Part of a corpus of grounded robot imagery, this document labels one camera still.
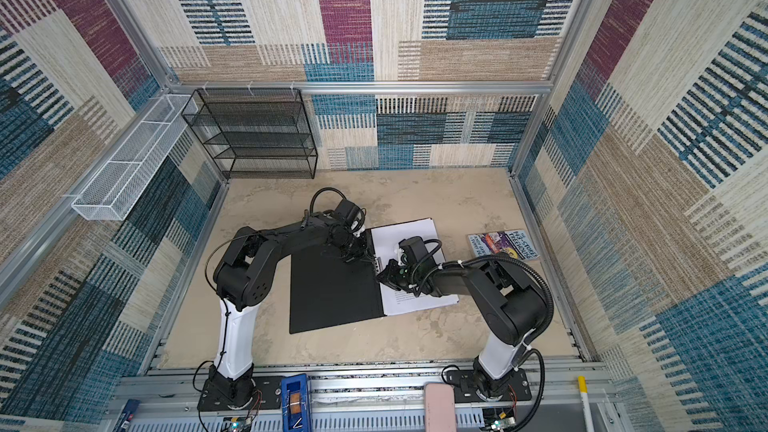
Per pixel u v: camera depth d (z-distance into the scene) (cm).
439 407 69
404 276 80
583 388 73
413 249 75
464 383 74
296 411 66
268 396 73
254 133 111
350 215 83
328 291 90
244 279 55
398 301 87
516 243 97
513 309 47
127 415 70
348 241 85
